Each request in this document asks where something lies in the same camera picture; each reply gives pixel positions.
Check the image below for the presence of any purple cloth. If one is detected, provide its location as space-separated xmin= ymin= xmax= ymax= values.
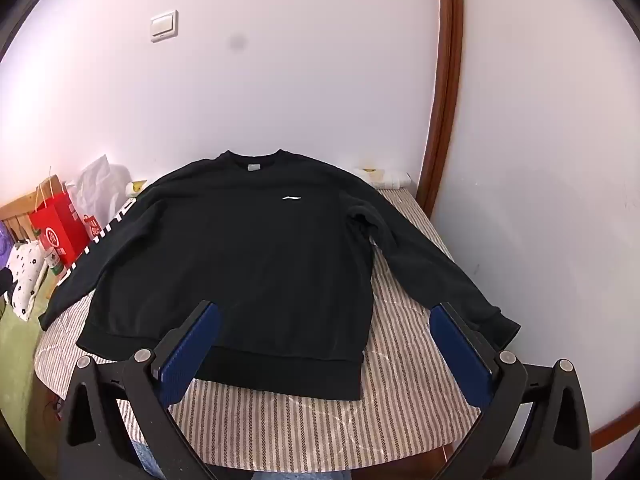
xmin=0 ymin=225 xmax=13 ymax=286

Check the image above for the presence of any wooden headboard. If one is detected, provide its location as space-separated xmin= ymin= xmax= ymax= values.
xmin=0 ymin=180 xmax=68 ymax=246

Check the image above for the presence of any white dotted cloth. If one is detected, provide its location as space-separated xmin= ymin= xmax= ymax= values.
xmin=9 ymin=240 xmax=51 ymax=321

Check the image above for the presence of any wooden door frame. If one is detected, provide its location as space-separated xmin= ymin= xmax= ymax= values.
xmin=415 ymin=0 xmax=465 ymax=211

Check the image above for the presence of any striped quilt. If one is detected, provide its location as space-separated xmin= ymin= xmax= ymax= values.
xmin=35 ymin=180 xmax=483 ymax=476

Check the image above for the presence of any red paper bag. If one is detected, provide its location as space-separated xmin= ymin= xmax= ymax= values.
xmin=29 ymin=175 xmax=91 ymax=273

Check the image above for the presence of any wooden baseboard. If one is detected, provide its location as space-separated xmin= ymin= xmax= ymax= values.
xmin=590 ymin=407 xmax=640 ymax=441

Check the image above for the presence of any green bed sheet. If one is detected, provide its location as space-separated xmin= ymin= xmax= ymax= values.
xmin=0 ymin=270 xmax=66 ymax=461

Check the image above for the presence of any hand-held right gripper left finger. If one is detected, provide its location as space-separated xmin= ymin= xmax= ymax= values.
xmin=57 ymin=300 xmax=223 ymax=480

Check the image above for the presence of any white light switch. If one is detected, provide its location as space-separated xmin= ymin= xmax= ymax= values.
xmin=150 ymin=9 xmax=180 ymax=43

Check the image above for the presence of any black sweatshirt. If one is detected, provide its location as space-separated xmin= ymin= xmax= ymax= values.
xmin=39 ymin=148 xmax=522 ymax=402

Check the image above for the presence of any white plastic bag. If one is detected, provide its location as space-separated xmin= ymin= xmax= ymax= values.
xmin=67 ymin=154 xmax=133 ymax=231

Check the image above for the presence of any white bottle green label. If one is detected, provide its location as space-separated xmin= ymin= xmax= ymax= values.
xmin=42 ymin=247 xmax=66 ymax=276

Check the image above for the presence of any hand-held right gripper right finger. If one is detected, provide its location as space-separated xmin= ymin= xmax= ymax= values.
xmin=429 ymin=301 xmax=596 ymax=480

